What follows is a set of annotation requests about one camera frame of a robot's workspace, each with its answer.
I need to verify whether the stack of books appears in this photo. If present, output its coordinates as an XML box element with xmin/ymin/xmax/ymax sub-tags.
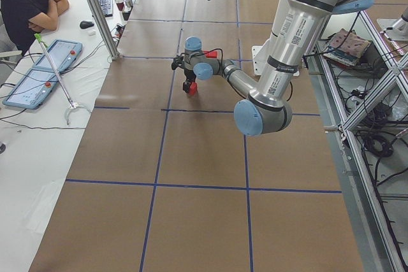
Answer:
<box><xmin>323</xmin><ymin>28</ymin><xmax>371</xmax><ymax>67</ymax></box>

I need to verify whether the near teach pendant tablet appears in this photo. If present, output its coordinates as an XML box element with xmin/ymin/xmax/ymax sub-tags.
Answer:
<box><xmin>3</xmin><ymin>68</ymin><xmax>58</xmax><ymax>110</ymax></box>

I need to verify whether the aluminium frame post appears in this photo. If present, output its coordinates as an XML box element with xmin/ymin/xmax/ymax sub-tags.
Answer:
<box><xmin>87</xmin><ymin>0</ymin><xmax>119</xmax><ymax>60</ymax></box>

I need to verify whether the seated person black shirt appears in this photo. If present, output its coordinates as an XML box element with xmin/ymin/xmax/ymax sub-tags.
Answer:
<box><xmin>1</xmin><ymin>0</ymin><xmax>69</xmax><ymax>54</ymax></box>

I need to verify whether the red block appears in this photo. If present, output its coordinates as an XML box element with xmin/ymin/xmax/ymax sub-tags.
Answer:
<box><xmin>203</xmin><ymin>50</ymin><xmax>218</xmax><ymax>59</ymax></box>
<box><xmin>188</xmin><ymin>82</ymin><xmax>198</xmax><ymax>96</ymax></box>

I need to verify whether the grabber reacher stick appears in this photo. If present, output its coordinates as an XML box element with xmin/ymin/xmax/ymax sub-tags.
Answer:
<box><xmin>34</xmin><ymin>34</ymin><xmax>92</xmax><ymax>125</ymax></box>

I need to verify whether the metal cup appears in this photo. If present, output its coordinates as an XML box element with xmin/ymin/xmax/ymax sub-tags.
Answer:
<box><xmin>124</xmin><ymin>0</ymin><xmax>133</xmax><ymax>10</ymax></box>

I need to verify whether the far teach pendant tablet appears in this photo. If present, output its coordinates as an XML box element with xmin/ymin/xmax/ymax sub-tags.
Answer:
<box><xmin>33</xmin><ymin>39</ymin><xmax>83</xmax><ymax>73</ymax></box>

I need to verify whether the black computer mouse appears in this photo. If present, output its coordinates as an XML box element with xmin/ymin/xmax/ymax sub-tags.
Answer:
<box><xmin>79</xmin><ymin>20</ymin><xmax>94</xmax><ymax>29</ymax></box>

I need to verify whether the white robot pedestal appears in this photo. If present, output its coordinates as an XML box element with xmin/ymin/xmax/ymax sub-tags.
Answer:
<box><xmin>251</xmin><ymin>45</ymin><xmax>300</xmax><ymax>78</ymax></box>

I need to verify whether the teach pendant tablet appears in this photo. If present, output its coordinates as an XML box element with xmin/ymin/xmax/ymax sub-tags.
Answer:
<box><xmin>3</xmin><ymin>68</ymin><xmax>58</xmax><ymax>110</ymax></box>
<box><xmin>33</xmin><ymin>39</ymin><xmax>83</xmax><ymax>73</ymax></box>

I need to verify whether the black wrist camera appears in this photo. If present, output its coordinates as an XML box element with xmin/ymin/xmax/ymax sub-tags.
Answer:
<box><xmin>171</xmin><ymin>55</ymin><xmax>185</xmax><ymax>71</ymax></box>

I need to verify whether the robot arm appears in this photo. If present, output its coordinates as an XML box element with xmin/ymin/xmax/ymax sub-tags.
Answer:
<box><xmin>171</xmin><ymin>0</ymin><xmax>374</xmax><ymax>136</ymax></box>

